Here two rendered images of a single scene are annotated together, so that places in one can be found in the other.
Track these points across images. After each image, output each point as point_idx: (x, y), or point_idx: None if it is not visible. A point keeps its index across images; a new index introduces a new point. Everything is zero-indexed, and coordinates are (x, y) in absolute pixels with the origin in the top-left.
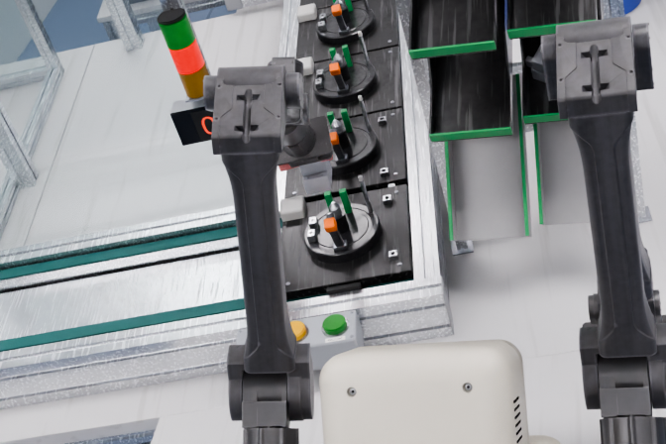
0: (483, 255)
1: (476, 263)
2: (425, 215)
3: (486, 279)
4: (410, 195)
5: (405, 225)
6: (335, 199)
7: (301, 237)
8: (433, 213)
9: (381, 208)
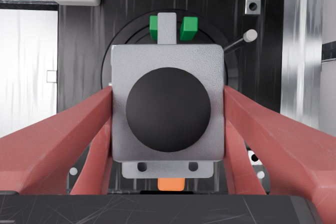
0: (331, 80)
1: (321, 92)
2: (306, 56)
3: (329, 126)
4: None
5: (276, 82)
6: None
7: (94, 58)
8: (319, 55)
9: (237, 24)
